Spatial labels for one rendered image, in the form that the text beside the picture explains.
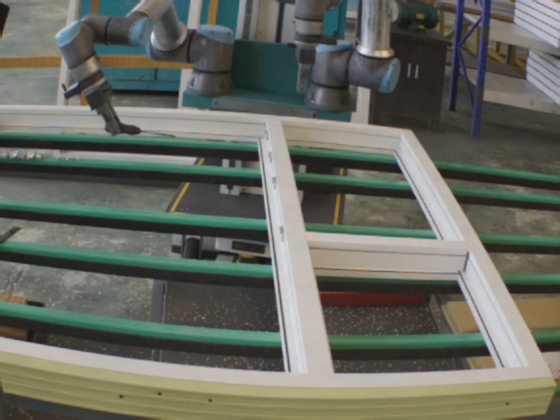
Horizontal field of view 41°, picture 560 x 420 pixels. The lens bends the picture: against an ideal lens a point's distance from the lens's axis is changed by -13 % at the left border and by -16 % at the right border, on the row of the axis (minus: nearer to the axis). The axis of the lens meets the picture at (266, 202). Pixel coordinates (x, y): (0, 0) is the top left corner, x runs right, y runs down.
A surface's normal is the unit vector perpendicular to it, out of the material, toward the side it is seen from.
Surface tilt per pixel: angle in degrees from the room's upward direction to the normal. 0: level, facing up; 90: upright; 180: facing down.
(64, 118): 90
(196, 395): 90
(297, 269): 0
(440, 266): 90
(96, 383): 90
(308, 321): 0
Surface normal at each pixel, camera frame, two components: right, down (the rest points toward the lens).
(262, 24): -0.12, 0.36
